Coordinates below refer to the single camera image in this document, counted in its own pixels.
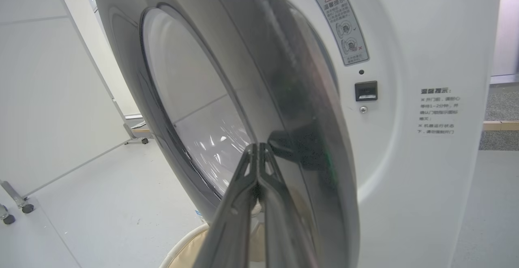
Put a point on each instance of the grey panel leg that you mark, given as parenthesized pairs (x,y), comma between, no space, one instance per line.
(14,195)
(131,135)

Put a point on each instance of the blue energy label sticker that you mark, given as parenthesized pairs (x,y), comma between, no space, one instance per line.
(199,216)

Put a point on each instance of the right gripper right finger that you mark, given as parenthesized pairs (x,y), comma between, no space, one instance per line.
(284,227)

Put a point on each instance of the white partition panel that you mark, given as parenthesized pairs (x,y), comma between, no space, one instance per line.
(48,97)

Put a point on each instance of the wooden floor strip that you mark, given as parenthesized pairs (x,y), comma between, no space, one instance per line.
(500,125)

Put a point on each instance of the black door latch socket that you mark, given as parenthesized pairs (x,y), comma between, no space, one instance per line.
(366,91)

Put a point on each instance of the round black glass washer door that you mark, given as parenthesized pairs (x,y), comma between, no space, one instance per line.
(227,57)

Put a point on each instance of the cream canvas laundry basket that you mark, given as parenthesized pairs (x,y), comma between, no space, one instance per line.
(182,245)

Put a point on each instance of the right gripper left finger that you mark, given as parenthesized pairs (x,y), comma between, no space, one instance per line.
(231,227)

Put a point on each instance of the white front-load washing machine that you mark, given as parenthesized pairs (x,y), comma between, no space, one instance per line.
(425,179)

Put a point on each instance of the warning sticker with pictograms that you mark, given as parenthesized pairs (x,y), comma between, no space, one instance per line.
(341,24)

